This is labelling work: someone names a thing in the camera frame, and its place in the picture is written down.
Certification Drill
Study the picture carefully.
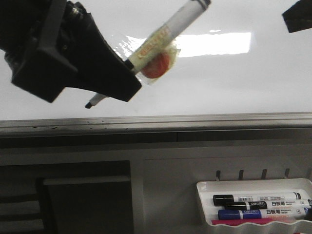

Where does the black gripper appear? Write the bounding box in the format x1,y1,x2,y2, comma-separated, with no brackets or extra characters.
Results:
0,0,142,102

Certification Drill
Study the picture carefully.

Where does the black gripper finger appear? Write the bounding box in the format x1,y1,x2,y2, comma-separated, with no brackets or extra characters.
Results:
282,0,312,33

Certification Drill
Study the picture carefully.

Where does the black whiteboard marker with tape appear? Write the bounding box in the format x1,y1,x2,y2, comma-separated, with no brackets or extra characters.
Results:
85,0,211,108

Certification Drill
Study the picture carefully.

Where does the white whiteboard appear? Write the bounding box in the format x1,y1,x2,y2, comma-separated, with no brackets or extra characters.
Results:
0,0,312,137

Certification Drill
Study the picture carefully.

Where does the dark chair under board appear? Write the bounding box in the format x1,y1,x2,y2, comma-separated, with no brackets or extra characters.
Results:
0,161,134,234

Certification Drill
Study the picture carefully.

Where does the white plastic marker tray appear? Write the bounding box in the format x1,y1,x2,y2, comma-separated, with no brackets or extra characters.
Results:
196,178,312,234

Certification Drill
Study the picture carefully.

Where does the black capped marker top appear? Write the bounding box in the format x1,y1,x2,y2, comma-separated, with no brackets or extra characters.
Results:
213,192,303,206

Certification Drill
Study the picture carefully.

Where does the black capped marker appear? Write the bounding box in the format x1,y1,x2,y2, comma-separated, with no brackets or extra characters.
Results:
224,199,312,211
213,192,303,206

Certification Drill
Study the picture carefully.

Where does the black capped marker middle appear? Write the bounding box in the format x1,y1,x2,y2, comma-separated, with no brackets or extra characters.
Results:
224,199,312,211

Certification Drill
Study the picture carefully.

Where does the blue capped marker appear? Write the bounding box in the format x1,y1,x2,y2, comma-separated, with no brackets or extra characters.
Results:
217,208,311,220

